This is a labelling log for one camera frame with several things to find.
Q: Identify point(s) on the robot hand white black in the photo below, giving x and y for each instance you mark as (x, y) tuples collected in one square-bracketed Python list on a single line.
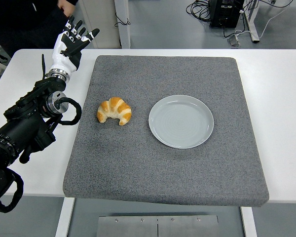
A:
[(64, 58)]

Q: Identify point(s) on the clear grey foot pedal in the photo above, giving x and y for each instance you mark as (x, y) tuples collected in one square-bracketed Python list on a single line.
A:
[(234, 41)]

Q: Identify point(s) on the white square post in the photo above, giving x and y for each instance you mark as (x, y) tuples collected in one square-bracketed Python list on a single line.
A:
[(124, 34)]

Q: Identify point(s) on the croissant bread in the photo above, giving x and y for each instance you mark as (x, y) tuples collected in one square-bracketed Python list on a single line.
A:
[(116, 106)]

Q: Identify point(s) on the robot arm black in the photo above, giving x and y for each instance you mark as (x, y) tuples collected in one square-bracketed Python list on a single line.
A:
[(19, 128)]

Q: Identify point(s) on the white desk leg with foot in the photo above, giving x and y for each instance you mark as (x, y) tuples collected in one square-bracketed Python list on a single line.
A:
[(252, 27)]

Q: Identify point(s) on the white table leg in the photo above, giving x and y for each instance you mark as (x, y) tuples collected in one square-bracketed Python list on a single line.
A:
[(249, 222), (64, 219)]

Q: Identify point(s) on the black computer case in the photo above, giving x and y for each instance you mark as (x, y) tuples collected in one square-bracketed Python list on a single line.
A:
[(224, 14)]

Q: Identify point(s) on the person's hand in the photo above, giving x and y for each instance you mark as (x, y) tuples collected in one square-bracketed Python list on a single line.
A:
[(67, 7)]

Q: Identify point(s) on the person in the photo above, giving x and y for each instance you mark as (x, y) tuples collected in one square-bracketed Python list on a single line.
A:
[(19, 22)]

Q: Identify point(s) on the grey felt mat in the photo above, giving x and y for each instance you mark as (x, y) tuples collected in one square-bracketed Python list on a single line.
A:
[(138, 160)]

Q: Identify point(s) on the white cabinet panel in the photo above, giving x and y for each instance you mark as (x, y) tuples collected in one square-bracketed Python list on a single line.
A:
[(101, 14)]

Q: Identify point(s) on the grey round plate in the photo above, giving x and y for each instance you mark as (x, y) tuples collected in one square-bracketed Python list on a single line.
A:
[(181, 123)]

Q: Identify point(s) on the grey metal plate with screws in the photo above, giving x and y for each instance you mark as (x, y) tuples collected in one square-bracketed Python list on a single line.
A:
[(138, 227)]

